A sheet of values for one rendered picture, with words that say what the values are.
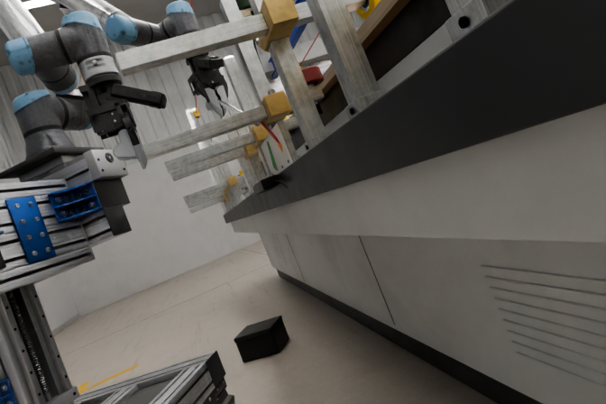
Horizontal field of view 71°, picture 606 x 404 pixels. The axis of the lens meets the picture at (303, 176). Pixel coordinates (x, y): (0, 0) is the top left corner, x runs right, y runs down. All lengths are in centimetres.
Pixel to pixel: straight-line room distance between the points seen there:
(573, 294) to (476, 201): 33
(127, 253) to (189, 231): 124
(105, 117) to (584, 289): 92
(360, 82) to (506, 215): 25
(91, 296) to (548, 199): 901
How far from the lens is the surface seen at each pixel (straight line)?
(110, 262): 912
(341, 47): 58
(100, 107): 100
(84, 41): 106
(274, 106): 98
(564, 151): 37
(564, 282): 76
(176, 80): 957
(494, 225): 46
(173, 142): 99
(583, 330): 79
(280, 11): 79
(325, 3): 60
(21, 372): 141
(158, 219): 902
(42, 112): 161
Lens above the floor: 64
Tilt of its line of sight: 2 degrees up
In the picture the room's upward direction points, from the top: 22 degrees counter-clockwise
